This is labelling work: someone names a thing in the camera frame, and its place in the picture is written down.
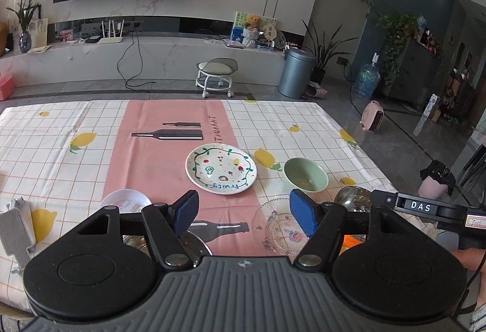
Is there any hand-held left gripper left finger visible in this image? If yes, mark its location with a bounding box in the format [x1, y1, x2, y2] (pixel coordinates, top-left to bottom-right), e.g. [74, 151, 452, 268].
[63, 190, 200, 268]

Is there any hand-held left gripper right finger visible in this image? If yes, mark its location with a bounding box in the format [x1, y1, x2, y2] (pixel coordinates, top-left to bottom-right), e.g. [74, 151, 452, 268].
[289, 189, 428, 268]

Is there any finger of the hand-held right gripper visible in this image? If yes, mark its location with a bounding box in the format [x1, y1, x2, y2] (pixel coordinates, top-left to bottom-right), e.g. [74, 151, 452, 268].
[369, 189, 399, 209]

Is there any clear glass patterned plate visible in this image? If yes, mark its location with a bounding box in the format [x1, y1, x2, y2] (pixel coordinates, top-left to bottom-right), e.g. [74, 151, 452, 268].
[252, 194, 317, 257]

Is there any small steel bowl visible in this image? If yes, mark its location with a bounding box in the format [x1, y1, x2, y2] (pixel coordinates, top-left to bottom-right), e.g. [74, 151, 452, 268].
[333, 186, 375, 213]

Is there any pale green bowl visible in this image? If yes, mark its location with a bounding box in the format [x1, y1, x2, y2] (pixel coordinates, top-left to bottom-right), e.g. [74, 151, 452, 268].
[283, 158, 329, 193]

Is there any person's right hand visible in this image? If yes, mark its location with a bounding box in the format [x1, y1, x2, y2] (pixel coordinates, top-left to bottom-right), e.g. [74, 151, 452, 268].
[452, 248, 486, 274]

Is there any pink bin with black bag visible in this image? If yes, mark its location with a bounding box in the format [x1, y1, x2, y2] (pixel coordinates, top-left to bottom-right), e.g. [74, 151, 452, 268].
[419, 159, 456, 198]

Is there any orange object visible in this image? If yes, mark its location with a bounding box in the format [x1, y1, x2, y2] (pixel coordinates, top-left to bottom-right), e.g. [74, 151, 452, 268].
[342, 235, 367, 248]

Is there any fruit pattern ceramic plate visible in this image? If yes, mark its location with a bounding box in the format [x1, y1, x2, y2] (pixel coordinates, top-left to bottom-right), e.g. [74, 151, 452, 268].
[185, 143, 258, 195]

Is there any small white plate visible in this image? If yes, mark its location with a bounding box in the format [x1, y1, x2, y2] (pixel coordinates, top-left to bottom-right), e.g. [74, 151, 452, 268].
[99, 189, 152, 219]

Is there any pink space heater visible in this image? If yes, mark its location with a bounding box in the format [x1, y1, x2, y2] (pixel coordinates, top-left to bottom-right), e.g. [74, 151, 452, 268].
[360, 100, 385, 133]

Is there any person's striped clothing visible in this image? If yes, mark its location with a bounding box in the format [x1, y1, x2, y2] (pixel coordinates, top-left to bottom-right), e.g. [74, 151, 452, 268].
[469, 302, 486, 332]

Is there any large water bottle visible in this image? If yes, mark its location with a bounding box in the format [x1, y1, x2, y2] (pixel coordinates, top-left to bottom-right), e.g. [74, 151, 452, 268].
[353, 53, 381, 99]

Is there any patterned bag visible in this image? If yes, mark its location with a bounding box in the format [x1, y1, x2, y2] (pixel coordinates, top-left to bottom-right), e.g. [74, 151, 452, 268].
[306, 81, 328, 99]

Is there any grey cabinet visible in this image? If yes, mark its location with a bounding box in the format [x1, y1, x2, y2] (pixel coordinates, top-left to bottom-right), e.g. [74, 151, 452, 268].
[387, 38, 441, 112]

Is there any lemon print checked tablecloth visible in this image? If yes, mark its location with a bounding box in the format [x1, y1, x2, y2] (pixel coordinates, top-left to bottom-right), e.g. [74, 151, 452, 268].
[0, 100, 409, 313]

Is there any grey metal trash can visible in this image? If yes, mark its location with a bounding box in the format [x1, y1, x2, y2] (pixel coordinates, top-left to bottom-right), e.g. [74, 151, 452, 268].
[278, 47, 317, 100]

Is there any white rolling stool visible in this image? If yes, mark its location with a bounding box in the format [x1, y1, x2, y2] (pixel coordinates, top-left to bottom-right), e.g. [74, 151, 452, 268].
[195, 58, 238, 98]

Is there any tall leafy potted plant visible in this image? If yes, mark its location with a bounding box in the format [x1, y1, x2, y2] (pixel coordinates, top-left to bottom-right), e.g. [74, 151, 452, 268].
[302, 19, 359, 86]

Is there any trailing vine on cabinet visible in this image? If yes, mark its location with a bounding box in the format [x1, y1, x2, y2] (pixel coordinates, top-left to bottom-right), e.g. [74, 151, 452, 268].
[376, 11, 420, 87]

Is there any white router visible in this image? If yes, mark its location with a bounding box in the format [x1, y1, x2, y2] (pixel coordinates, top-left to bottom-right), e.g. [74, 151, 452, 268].
[98, 20, 124, 44]

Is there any teddy bear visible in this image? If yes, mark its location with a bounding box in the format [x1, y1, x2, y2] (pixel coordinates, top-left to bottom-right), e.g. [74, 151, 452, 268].
[243, 14, 263, 48]

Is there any painted canvas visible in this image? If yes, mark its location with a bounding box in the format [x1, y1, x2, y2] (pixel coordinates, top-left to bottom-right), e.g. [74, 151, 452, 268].
[231, 11, 277, 44]

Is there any pink box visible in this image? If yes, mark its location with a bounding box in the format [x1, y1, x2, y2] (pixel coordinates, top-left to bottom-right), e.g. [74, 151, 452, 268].
[0, 72, 15, 101]

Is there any portrait drawing paper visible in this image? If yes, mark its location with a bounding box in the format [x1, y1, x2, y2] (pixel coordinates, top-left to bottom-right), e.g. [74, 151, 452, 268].
[32, 18, 49, 48]

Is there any potted plant in blue vase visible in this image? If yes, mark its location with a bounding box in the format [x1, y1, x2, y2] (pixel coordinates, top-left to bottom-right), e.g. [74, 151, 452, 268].
[5, 0, 48, 54]

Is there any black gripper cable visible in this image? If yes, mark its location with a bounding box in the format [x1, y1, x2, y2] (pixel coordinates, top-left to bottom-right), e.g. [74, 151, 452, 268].
[453, 252, 486, 319]

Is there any black power cable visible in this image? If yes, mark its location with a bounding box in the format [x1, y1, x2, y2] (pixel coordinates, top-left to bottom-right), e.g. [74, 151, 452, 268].
[116, 28, 156, 91]

